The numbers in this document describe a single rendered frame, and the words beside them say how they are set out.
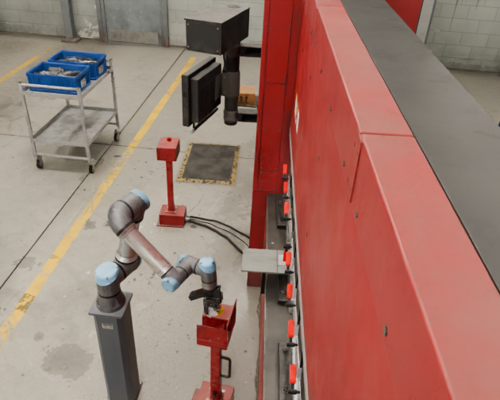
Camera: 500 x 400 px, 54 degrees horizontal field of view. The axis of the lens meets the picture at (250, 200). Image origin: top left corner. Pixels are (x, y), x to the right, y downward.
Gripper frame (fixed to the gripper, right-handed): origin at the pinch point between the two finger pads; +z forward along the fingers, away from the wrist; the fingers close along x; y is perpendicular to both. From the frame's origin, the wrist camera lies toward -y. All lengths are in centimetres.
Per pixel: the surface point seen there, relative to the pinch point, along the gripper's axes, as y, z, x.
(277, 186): 16, -9, 115
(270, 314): 30.4, -1.1, 4.5
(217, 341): 5.1, 12.7, -4.9
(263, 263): 23.3, -14.3, 27.3
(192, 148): -116, 73, 319
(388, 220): 68, -140, -109
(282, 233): 26, -1, 71
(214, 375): -1.3, 49.1, 2.3
